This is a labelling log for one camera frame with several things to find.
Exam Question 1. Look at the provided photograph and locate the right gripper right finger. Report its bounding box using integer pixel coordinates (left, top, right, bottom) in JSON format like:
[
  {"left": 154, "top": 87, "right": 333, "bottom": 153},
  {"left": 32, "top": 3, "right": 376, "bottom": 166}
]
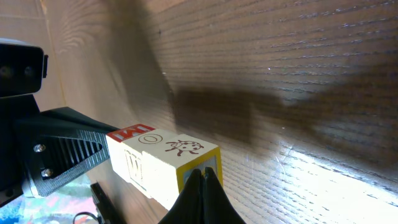
[{"left": 202, "top": 167, "right": 245, "bottom": 224}]

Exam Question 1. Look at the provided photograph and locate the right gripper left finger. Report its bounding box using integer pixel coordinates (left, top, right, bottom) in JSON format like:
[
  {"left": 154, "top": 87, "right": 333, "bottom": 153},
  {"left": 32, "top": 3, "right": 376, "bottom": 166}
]
[{"left": 159, "top": 169, "right": 203, "bottom": 224}]

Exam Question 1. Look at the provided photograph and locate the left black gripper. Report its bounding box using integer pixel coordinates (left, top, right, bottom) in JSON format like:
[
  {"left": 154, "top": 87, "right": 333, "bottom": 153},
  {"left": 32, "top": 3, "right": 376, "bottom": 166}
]
[{"left": 1, "top": 95, "right": 116, "bottom": 207}]

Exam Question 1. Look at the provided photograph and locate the white ladybug block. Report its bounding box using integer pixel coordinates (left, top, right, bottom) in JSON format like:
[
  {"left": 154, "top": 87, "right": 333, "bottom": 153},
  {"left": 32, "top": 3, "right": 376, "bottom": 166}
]
[{"left": 148, "top": 134, "right": 223, "bottom": 210}]

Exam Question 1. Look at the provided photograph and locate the white block green side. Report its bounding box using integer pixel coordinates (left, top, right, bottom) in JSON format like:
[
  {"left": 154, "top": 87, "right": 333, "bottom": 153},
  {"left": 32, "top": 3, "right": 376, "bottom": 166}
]
[{"left": 106, "top": 124, "right": 154, "bottom": 181}]

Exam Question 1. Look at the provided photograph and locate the yellow block letter O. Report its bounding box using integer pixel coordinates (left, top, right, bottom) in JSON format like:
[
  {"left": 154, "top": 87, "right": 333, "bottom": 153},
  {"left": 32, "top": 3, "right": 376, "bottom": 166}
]
[{"left": 129, "top": 129, "right": 177, "bottom": 192}]

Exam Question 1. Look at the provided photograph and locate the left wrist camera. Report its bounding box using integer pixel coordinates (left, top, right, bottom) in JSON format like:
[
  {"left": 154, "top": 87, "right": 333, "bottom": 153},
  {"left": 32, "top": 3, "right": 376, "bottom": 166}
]
[{"left": 1, "top": 38, "right": 49, "bottom": 98}]

